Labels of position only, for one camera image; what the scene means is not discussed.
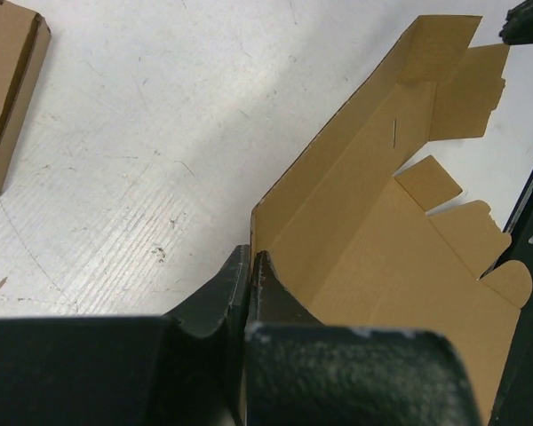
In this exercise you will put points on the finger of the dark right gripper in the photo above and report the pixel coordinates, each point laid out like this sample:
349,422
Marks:
518,27

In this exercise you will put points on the large cardboard box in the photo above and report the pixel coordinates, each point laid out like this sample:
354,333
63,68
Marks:
358,231

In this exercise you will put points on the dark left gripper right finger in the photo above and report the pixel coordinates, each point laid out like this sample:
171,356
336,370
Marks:
299,371

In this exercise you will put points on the small folded cardboard box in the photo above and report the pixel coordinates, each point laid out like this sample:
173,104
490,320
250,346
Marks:
24,41

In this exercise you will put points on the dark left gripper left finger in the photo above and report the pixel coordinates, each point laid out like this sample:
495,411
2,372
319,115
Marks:
183,367

